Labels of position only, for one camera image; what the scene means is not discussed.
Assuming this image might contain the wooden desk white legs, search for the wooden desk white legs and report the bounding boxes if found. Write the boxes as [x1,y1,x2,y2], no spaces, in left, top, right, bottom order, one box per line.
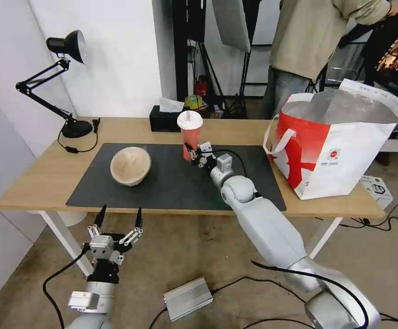
[0,116,387,276]

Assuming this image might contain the black desk lamp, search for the black desk lamp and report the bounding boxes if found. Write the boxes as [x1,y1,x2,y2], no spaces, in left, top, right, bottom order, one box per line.
[15,29,94,139]

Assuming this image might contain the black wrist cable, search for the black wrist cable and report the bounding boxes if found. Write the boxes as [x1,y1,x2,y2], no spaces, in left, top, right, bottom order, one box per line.
[208,149,251,180]
[42,242,91,329]

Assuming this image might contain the black floor cable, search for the black floor cable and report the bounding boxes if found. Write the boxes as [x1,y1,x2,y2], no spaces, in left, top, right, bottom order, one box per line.
[211,276,310,306]
[314,193,398,238]

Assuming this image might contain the black tripod stand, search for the black tripod stand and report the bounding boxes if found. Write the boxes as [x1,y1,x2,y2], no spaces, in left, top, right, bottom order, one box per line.
[186,38,225,112]

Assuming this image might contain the small red canister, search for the small red canister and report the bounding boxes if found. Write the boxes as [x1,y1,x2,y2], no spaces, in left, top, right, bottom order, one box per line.
[196,76,209,98]

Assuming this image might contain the black metal rack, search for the black metal rack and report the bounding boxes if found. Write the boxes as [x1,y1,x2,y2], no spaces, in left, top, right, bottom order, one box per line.
[173,0,206,101]

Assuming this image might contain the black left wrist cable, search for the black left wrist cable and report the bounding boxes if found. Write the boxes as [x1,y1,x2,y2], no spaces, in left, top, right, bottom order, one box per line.
[42,242,91,329]

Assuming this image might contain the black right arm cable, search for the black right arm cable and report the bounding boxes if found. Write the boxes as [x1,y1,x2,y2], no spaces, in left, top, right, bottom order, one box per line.
[251,261,371,329]

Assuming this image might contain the black lamp power cable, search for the black lamp power cable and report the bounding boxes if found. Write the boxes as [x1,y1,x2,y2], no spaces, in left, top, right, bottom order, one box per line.
[57,117,101,154]

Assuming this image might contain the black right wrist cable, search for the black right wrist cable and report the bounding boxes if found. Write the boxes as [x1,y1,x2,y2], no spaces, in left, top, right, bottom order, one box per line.
[208,149,251,180]

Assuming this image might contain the yellow green tape roll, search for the yellow green tape roll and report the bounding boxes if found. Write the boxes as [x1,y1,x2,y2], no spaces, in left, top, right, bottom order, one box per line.
[184,96,204,111]

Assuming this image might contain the red drink cup white lid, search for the red drink cup white lid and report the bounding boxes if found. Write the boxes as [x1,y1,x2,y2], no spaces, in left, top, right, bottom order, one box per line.
[177,110,204,162]

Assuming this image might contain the black desk mat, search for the black desk mat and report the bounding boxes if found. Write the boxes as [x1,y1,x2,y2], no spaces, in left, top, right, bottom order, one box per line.
[65,143,287,216]

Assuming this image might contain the person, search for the person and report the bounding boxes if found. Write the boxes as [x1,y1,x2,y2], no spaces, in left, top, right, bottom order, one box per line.
[260,0,398,120]

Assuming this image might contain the white printed cardboard box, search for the white printed cardboard box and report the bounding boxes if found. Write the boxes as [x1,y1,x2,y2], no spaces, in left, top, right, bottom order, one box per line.
[360,174,394,210]

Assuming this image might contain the black light stand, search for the black light stand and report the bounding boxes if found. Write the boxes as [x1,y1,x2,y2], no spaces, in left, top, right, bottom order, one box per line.
[225,44,265,119]

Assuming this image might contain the silver metal power box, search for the silver metal power box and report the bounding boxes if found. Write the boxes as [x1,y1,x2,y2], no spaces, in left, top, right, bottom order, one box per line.
[162,276,215,323]

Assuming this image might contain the white round bin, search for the white round bin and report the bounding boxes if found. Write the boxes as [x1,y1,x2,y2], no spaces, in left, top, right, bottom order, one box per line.
[56,211,88,228]

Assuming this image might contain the black tissue box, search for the black tissue box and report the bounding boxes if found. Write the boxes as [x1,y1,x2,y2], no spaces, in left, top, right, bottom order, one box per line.
[149,105,183,133]

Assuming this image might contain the red white takeout bag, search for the red white takeout bag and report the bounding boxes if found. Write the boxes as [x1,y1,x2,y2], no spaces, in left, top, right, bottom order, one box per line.
[262,78,398,201]

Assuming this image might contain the white tissue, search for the white tissue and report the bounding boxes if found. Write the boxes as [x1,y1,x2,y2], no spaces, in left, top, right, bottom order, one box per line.
[158,96,185,114]

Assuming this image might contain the beige paper bowl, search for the beige paper bowl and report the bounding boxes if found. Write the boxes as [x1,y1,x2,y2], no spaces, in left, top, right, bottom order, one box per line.
[110,146,152,188]

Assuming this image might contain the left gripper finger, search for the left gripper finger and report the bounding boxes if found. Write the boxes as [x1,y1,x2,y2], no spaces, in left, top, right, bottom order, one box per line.
[86,204,108,240]
[119,207,144,246]

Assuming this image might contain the grey softbox light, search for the grey softbox light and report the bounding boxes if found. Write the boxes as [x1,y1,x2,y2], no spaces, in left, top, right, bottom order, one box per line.
[211,0,252,53]

